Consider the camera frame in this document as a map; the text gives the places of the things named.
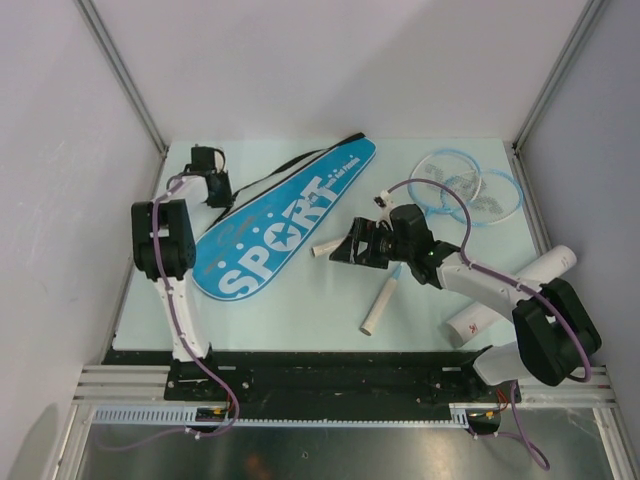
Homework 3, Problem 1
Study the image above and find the aluminium frame post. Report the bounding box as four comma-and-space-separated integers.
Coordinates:
511, 0, 610, 154
74, 0, 168, 156

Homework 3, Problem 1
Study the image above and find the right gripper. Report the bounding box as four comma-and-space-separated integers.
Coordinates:
329, 217, 412, 270

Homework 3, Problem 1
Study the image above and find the left aluminium frame post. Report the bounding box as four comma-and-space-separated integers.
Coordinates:
74, 0, 168, 156

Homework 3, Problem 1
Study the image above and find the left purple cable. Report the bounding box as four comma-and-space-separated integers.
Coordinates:
94, 172, 241, 451

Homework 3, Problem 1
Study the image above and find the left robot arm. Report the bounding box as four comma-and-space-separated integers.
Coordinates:
131, 145, 234, 362

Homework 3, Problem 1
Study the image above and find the blue racket bag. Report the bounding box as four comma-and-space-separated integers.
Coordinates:
192, 133, 376, 302

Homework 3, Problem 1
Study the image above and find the white shuttlecock tube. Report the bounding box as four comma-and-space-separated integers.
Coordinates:
438, 245, 577, 348

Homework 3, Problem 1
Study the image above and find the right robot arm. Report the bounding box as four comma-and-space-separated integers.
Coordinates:
329, 204, 602, 401

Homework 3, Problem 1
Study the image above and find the right aluminium frame post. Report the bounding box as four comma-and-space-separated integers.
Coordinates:
511, 0, 610, 154

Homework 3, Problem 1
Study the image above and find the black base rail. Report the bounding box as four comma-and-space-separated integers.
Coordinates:
104, 350, 510, 434

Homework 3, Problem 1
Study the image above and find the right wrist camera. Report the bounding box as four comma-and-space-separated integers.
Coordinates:
374, 190, 395, 224

